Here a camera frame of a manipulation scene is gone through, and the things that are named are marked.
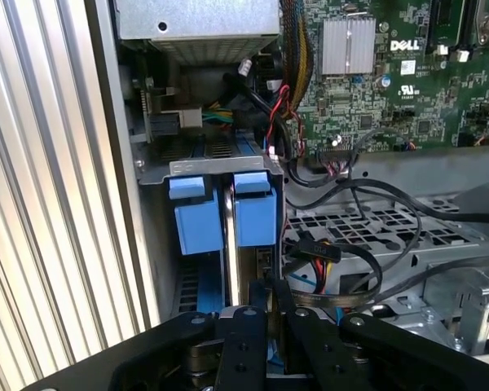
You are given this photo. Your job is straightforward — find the silver heat sink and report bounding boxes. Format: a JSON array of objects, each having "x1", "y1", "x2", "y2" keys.
[{"x1": 319, "y1": 18, "x2": 377, "y2": 77}]

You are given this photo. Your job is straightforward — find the metal disk bay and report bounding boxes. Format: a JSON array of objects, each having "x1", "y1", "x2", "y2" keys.
[{"x1": 136, "y1": 156, "x2": 289, "y2": 327}]

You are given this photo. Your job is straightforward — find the black power connector coloured wires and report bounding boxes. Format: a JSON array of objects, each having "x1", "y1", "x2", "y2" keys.
[{"x1": 287, "y1": 238, "x2": 343, "y2": 297}]

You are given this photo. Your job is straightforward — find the thick black sleeved cable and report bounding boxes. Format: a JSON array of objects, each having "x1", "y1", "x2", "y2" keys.
[{"x1": 222, "y1": 72, "x2": 289, "y2": 164}]

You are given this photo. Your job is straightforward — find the green motherboard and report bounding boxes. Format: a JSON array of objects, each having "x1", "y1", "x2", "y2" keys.
[{"x1": 280, "y1": 0, "x2": 489, "y2": 164}]

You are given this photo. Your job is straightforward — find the black RAM slot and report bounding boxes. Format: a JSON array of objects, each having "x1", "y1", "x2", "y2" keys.
[
  {"x1": 426, "y1": 0, "x2": 450, "y2": 59},
  {"x1": 452, "y1": 0, "x2": 476, "y2": 63}
]

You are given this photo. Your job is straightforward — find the black PC case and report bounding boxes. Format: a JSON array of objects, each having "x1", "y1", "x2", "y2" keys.
[{"x1": 83, "y1": 0, "x2": 489, "y2": 391}]

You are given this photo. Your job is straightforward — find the blue plastic disk carrier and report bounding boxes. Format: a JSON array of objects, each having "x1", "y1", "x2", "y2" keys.
[{"x1": 166, "y1": 174, "x2": 226, "y2": 314}]

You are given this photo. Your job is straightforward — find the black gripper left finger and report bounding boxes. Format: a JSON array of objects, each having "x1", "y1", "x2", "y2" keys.
[{"x1": 20, "y1": 280, "x2": 272, "y2": 391}]

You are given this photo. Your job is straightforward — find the grey metal drive cage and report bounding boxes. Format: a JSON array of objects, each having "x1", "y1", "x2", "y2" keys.
[{"x1": 283, "y1": 144, "x2": 489, "y2": 391}]

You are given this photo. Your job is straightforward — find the black data wire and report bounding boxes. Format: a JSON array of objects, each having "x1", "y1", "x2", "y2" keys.
[{"x1": 287, "y1": 239, "x2": 384, "y2": 309}]

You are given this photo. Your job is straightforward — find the silver power supply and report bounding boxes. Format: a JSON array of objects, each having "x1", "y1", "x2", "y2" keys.
[{"x1": 113, "y1": 0, "x2": 284, "y2": 68}]

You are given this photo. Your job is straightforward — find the braided power wire bundle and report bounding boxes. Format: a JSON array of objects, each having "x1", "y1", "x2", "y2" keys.
[{"x1": 279, "y1": 0, "x2": 317, "y2": 119}]

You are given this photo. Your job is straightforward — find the red and black twisted wire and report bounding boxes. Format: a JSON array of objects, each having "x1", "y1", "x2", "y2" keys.
[{"x1": 267, "y1": 84, "x2": 306, "y2": 160}]

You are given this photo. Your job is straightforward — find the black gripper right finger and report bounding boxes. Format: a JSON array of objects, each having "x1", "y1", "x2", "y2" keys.
[{"x1": 271, "y1": 279, "x2": 489, "y2": 391}]

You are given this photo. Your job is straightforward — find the hard disk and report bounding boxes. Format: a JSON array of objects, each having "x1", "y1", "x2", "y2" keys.
[{"x1": 222, "y1": 170, "x2": 279, "y2": 313}]

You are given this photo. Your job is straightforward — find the green and yellow wires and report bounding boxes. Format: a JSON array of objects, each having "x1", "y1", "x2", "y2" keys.
[{"x1": 201, "y1": 103, "x2": 234, "y2": 128}]

